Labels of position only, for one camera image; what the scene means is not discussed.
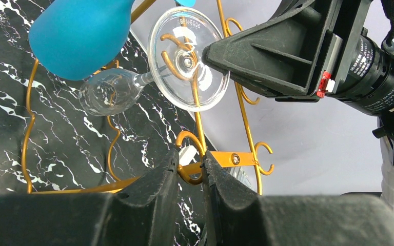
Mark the clear wine glass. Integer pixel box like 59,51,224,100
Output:
78,7,230,116

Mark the teal wine glass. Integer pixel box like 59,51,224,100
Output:
28,0,196,81

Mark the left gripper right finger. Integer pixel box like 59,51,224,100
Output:
202,153,394,245

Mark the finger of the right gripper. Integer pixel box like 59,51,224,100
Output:
203,1,335,101

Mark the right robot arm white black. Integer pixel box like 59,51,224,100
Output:
203,1,394,212

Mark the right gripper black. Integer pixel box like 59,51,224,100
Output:
319,0,394,147

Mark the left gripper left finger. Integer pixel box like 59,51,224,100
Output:
0,149,179,245

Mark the gold wire glass rack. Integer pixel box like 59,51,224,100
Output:
21,0,275,196

